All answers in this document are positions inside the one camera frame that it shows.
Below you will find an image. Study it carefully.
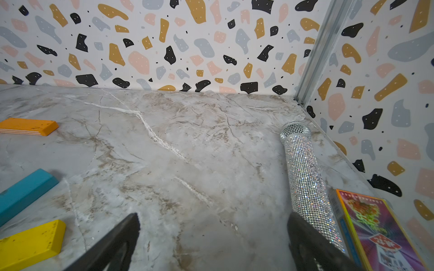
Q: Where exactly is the silver glitter microphone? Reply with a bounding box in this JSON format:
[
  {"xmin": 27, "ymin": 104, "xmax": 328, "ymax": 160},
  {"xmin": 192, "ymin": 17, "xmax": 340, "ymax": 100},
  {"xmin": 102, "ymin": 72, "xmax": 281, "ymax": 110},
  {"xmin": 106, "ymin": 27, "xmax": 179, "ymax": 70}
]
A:
[{"xmin": 280, "ymin": 121, "xmax": 347, "ymax": 254}]

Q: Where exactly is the orange block far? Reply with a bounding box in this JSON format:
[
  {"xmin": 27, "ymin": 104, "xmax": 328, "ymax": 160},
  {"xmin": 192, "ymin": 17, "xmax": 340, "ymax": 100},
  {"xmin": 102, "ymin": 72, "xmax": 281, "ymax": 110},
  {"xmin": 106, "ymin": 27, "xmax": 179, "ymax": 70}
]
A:
[{"xmin": 1, "ymin": 118, "xmax": 59, "ymax": 137}]

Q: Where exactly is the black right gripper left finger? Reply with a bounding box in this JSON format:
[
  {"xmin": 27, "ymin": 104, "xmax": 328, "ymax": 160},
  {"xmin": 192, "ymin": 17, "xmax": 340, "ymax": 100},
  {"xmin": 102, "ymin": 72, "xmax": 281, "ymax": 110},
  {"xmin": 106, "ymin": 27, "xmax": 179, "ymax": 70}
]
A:
[{"xmin": 66, "ymin": 213, "xmax": 140, "ymax": 271}]

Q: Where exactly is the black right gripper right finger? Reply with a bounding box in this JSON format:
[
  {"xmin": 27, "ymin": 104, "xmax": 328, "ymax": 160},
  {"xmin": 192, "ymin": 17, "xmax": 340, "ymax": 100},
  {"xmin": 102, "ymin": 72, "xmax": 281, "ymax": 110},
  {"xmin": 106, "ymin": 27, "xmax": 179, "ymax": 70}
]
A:
[{"xmin": 287, "ymin": 212, "xmax": 362, "ymax": 271}]

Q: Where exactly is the aluminium corner post right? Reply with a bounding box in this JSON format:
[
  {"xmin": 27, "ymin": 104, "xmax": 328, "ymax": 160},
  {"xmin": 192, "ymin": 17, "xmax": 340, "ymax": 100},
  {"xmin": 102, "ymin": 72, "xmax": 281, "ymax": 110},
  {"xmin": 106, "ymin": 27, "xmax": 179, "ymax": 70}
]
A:
[{"xmin": 294, "ymin": 0, "xmax": 353, "ymax": 108}]

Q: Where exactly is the purple card box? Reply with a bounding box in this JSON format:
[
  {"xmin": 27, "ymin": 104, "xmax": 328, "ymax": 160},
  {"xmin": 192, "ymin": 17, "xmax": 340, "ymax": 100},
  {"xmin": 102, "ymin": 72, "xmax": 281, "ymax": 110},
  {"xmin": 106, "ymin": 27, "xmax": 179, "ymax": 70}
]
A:
[{"xmin": 329, "ymin": 189, "xmax": 428, "ymax": 271}]

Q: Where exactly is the yellow block scuffed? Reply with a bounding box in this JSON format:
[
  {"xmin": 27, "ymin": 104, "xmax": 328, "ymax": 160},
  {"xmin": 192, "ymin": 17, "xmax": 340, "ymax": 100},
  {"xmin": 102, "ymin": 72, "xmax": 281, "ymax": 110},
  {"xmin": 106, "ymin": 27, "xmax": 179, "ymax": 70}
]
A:
[{"xmin": 1, "ymin": 220, "xmax": 66, "ymax": 271}]

